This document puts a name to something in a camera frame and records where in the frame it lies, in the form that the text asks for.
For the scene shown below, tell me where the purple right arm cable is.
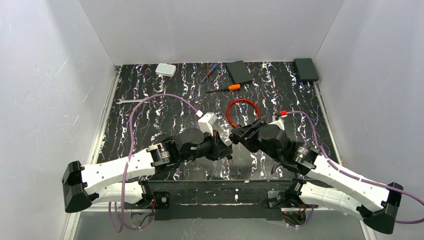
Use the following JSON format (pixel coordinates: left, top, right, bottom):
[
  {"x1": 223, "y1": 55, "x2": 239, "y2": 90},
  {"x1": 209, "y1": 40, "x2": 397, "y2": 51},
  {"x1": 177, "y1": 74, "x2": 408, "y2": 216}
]
[{"x1": 285, "y1": 110, "x2": 424, "y2": 225}]

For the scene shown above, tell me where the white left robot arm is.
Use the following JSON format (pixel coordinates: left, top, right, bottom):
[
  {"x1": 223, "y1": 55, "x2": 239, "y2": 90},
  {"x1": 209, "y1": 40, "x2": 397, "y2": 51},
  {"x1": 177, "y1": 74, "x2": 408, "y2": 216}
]
[{"x1": 61, "y1": 128, "x2": 233, "y2": 213}]

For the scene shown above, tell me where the silver open-end wrench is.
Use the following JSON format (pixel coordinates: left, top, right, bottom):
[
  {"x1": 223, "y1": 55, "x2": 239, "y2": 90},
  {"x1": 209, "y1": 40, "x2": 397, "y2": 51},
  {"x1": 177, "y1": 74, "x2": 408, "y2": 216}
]
[{"x1": 115, "y1": 98, "x2": 147, "y2": 105}]

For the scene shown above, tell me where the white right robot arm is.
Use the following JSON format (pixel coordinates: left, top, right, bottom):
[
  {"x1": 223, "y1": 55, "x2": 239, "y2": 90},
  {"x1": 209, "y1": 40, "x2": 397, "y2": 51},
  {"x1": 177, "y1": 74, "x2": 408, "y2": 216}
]
[{"x1": 229, "y1": 119, "x2": 403, "y2": 235}]

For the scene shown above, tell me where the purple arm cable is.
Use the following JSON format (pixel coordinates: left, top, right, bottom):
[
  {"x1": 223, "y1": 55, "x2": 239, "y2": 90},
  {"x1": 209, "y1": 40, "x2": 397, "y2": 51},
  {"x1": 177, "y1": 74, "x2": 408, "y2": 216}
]
[
  {"x1": 285, "y1": 110, "x2": 424, "y2": 225},
  {"x1": 108, "y1": 93, "x2": 200, "y2": 233}
]

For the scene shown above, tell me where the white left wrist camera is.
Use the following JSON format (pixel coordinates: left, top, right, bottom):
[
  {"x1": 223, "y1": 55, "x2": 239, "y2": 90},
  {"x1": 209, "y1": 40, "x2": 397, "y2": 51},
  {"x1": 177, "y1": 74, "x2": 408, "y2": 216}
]
[{"x1": 195, "y1": 110, "x2": 218, "y2": 135}]

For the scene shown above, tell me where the black flat plate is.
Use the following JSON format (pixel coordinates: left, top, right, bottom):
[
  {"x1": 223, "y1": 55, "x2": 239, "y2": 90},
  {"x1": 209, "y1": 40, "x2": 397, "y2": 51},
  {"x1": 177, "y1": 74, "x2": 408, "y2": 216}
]
[{"x1": 226, "y1": 60, "x2": 253, "y2": 85}]

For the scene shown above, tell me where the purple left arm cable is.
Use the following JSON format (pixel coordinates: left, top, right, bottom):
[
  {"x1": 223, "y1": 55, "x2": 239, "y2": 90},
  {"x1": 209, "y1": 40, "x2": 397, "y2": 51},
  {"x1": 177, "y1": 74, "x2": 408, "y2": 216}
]
[{"x1": 108, "y1": 93, "x2": 200, "y2": 233}]

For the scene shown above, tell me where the red cable lock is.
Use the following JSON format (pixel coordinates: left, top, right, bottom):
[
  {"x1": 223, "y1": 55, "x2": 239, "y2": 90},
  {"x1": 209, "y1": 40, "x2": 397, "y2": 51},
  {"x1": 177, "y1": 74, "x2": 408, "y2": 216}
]
[{"x1": 225, "y1": 98, "x2": 262, "y2": 128}]

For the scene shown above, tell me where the black electronics box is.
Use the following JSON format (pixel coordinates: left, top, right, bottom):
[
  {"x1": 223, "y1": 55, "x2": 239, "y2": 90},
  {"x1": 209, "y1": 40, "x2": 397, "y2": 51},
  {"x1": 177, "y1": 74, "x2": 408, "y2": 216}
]
[{"x1": 293, "y1": 58, "x2": 319, "y2": 83}]

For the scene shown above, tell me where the orange handled screwdriver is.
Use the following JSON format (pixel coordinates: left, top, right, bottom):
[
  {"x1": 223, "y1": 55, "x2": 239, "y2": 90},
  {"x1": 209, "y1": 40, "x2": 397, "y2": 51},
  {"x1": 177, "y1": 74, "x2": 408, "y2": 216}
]
[{"x1": 206, "y1": 84, "x2": 241, "y2": 93}]

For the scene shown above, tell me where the blue red screwdriver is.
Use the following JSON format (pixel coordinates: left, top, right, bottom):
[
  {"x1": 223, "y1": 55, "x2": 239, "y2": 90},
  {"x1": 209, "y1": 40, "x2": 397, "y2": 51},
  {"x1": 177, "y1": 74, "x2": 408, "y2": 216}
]
[{"x1": 201, "y1": 63, "x2": 219, "y2": 83}]

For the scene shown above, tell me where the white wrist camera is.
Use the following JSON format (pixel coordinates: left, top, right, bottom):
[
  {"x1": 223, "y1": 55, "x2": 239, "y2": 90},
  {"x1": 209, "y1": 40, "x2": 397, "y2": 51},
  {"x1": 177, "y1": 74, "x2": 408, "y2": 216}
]
[
  {"x1": 195, "y1": 110, "x2": 218, "y2": 135},
  {"x1": 270, "y1": 110, "x2": 288, "y2": 131}
]

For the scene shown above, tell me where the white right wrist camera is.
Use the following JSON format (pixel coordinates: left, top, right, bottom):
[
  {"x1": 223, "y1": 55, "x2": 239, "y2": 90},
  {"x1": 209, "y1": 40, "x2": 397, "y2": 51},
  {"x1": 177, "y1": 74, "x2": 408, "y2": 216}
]
[{"x1": 270, "y1": 110, "x2": 288, "y2": 131}]

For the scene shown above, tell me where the white plastic box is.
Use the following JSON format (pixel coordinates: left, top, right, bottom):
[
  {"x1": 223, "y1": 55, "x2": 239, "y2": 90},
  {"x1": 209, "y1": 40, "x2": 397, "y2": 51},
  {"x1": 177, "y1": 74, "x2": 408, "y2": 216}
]
[{"x1": 155, "y1": 63, "x2": 177, "y2": 77}]

